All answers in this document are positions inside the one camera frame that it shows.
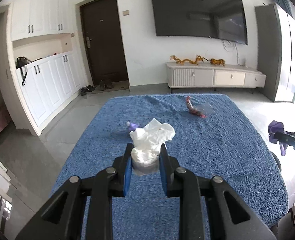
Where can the black wall television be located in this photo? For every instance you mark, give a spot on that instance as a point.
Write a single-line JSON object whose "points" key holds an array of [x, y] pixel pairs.
{"points": [[219, 19]]}

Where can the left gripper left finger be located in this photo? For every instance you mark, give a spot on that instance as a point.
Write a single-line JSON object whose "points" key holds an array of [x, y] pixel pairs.
{"points": [[62, 216]]}

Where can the white shoe cabinet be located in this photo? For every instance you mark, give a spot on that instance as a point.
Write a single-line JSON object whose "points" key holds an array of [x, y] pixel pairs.
{"points": [[41, 31]]}

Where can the grey tall cabinet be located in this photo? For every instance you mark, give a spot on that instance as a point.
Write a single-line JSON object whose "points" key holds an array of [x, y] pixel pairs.
{"points": [[276, 52]]}

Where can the black handbag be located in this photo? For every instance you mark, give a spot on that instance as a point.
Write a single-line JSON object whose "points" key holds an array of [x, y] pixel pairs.
{"points": [[21, 64]]}

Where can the dark brown entrance door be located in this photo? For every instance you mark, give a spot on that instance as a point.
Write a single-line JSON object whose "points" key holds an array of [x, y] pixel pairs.
{"points": [[103, 41]]}

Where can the golden tiger figurine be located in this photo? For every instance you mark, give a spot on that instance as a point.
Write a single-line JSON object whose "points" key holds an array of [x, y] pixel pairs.
{"points": [[217, 62]]}

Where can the purple snack wrapper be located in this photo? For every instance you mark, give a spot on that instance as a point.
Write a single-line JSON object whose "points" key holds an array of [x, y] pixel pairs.
{"points": [[275, 130]]}

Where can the dark shoes by door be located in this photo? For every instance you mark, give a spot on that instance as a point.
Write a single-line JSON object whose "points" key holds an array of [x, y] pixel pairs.
{"points": [[103, 85]]}

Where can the white tissue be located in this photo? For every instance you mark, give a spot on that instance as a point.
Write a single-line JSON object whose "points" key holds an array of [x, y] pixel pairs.
{"points": [[147, 142]]}

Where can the white tv console cabinet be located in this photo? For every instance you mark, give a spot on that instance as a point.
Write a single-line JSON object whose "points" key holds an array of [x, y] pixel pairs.
{"points": [[206, 75]]}

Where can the golden dragon figurine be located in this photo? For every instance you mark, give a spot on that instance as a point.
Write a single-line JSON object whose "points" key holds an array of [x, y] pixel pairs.
{"points": [[197, 59]]}

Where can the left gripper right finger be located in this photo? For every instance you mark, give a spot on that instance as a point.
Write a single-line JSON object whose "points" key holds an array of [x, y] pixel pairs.
{"points": [[229, 217]]}

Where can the red clear plastic wrapper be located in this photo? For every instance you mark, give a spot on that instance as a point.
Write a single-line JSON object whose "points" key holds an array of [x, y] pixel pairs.
{"points": [[201, 110]]}

